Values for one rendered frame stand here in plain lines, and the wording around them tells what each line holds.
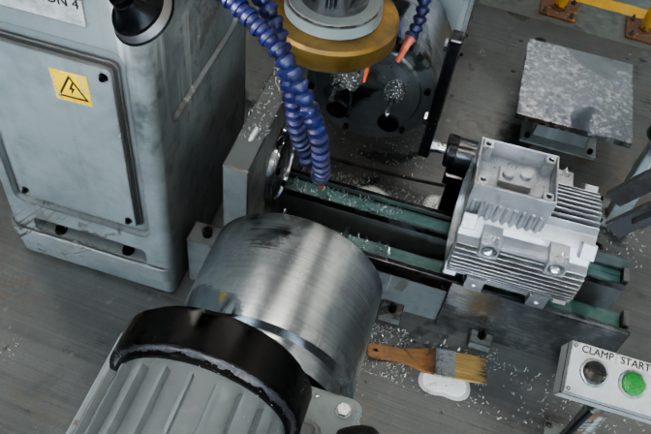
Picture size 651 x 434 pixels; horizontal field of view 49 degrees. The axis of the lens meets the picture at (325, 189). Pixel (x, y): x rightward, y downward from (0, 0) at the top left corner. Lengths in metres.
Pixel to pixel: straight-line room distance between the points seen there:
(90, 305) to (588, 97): 1.09
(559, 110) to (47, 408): 1.12
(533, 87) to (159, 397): 1.20
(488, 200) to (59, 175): 0.64
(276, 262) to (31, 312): 0.56
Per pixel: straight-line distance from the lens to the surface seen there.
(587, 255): 1.12
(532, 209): 1.09
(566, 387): 1.02
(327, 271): 0.91
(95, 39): 0.92
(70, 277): 1.35
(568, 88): 1.66
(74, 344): 1.28
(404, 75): 1.28
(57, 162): 1.13
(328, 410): 0.81
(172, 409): 0.59
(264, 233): 0.93
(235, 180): 1.04
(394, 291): 1.27
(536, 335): 1.29
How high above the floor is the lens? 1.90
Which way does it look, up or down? 49 degrees down
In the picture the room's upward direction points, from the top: 9 degrees clockwise
